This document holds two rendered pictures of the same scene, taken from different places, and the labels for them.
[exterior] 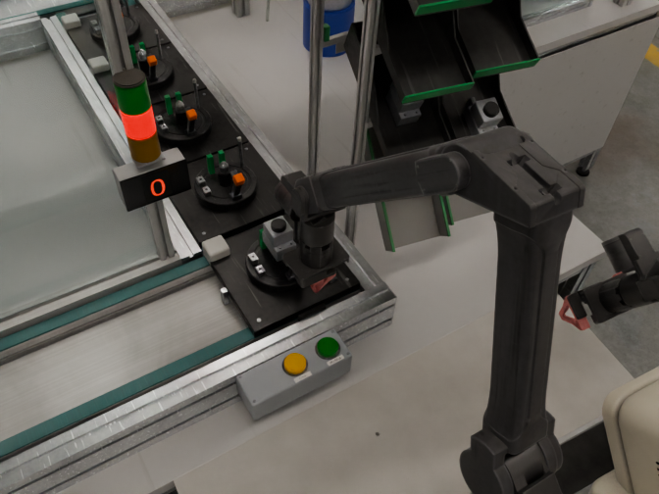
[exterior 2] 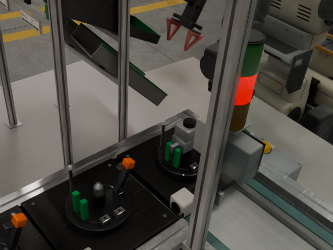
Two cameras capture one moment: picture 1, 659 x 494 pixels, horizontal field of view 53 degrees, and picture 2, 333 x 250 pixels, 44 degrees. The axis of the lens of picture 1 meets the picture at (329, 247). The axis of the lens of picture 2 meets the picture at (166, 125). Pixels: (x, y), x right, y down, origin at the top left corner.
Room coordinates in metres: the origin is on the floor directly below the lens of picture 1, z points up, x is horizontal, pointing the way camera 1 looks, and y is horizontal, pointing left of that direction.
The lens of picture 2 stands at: (1.05, 0.85, 1.66)
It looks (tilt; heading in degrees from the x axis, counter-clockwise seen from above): 37 degrees down; 258
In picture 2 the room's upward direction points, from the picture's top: 5 degrees clockwise
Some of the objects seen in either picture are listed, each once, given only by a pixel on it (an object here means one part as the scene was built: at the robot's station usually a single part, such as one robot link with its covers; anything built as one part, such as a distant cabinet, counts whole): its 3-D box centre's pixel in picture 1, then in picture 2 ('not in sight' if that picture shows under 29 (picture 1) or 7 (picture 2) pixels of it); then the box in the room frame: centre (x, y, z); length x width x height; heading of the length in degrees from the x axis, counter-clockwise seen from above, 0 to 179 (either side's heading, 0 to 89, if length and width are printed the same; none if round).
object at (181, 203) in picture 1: (225, 174); (98, 196); (1.06, 0.24, 1.01); 0.24 x 0.24 x 0.13; 34
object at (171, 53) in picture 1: (144, 62); not in sight; (1.47, 0.51, 1.01); 0.24 x 0.24 x 0.13; 34
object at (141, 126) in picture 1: (138, 119); not in sight; (0.84, 0.32, 1.33); 0.05 x 0.05 x 0.05
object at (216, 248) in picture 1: (216, 250); (183, 203); (0.87, 0.23, 0.97); 0.05 x 0.05 x 0.04; 34
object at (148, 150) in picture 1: (143, 142); not in sight; (0.84, 0.32, 1.28); 0.05 x 0.05 x 0.05
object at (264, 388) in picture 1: (294, 372); not in sight; (0.62, 0.05, 0.93); 0.21 x 0.07 x 0.06; 124
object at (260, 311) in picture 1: (279, 268); (184, 163); (0.85, 0.10, 0.96); 0.24 x 0.24 x 0.02; 34
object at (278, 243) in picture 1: (277, 232); (185, 134); (0.85, 0.11, 1.06); 0.08 x 0.04 x 0.07; 34
